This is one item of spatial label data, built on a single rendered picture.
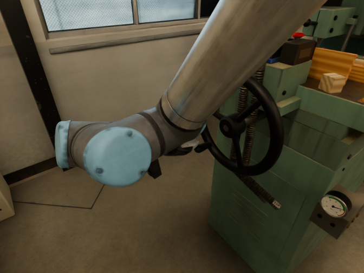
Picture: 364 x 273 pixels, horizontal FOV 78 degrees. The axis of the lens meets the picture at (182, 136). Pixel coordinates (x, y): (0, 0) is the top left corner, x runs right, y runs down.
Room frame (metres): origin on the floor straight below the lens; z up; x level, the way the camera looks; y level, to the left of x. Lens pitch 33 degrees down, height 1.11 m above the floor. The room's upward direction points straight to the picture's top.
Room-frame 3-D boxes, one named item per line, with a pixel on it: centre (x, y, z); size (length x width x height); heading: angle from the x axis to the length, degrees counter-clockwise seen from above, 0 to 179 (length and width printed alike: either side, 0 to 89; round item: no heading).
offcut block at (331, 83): (0.54, -0.37, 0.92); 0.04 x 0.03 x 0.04; 14
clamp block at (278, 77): (0.61, -0.25, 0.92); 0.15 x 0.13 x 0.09; 36
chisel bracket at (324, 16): (0.72, -0.43, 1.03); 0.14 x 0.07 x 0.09; 126
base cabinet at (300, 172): (0.79, -0.51, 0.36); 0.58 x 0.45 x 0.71; 126
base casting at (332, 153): (0.79, -0.51, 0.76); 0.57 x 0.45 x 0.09; 126
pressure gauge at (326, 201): (0.38, -0.39, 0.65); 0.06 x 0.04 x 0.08; 36
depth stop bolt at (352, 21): (0.71, -0.49, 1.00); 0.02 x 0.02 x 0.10; 36
